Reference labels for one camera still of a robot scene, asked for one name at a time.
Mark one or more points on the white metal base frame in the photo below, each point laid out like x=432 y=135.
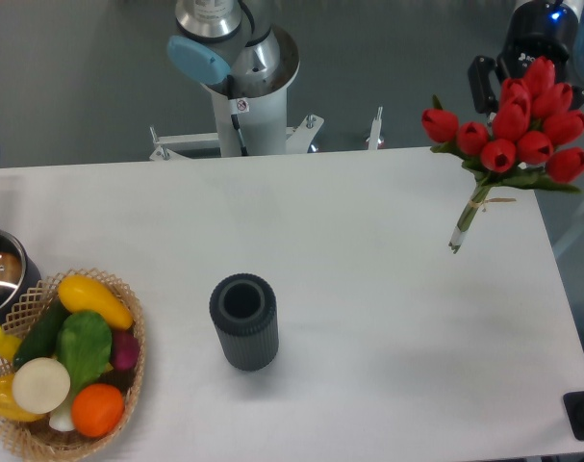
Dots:
x=300 y=139

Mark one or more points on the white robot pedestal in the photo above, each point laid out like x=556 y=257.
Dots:
x=251 y=126

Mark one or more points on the woven wicker basket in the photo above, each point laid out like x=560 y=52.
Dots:
x=36 y=441

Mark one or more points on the green lettuce leaf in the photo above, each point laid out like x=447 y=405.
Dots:
x=84 y=346

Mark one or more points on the green cucumber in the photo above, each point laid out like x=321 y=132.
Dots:
x=42 y=338

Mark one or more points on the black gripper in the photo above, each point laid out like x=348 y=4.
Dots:
x=536 y=29

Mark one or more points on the yellow squash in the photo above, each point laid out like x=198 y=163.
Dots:
x=78 y=293

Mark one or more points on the dark grey ribbed vase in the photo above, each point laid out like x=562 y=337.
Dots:
x=243 y=309

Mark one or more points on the red tulip bouquet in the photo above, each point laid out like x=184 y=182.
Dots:
x=526 y=144

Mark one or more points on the white round onion slice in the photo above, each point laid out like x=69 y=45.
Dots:
x=41 y=385

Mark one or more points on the yellow banana tip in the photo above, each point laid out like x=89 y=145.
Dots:
x=9 y=345

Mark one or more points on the purple onion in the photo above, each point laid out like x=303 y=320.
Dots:
x=125 y=351

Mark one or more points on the yellow bell pepper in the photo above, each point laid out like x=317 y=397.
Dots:
x=9 y=409

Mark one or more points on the orange fruit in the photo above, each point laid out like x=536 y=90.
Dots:
x=97 y=409

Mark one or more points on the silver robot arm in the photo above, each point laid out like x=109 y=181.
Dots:
x=215 y=35

